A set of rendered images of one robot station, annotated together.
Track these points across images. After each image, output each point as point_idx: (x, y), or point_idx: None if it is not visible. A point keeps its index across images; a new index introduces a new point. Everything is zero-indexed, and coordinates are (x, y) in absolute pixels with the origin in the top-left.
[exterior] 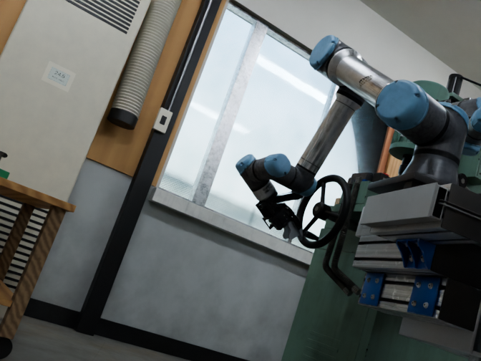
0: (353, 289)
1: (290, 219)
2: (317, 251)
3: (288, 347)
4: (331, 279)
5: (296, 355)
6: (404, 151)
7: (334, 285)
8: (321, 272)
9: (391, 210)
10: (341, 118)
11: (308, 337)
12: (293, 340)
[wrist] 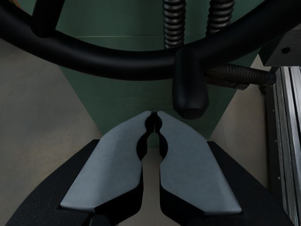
0: (266, 84)
1: (123, 195)
2: None
3: (95, 113)
4: (121, 32)
5: (116, 117)
6: None
7: (137, 42)
8: (79, 23)
9: None
10: None
11: (124, 103)
12: (98, 109)
